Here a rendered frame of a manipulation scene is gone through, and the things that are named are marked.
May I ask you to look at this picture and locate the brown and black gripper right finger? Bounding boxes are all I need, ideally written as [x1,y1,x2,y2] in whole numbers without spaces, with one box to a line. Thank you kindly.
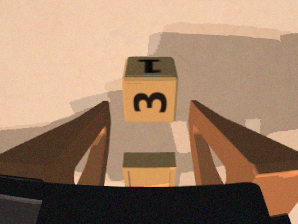
[188,100,298,217]

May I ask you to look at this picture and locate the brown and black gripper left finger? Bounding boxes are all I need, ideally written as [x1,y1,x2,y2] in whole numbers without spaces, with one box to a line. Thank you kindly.
[0,101,111,186]

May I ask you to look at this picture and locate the tan cube with number 3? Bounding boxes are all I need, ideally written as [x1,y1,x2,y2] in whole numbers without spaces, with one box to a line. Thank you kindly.
[122,57,178,122]

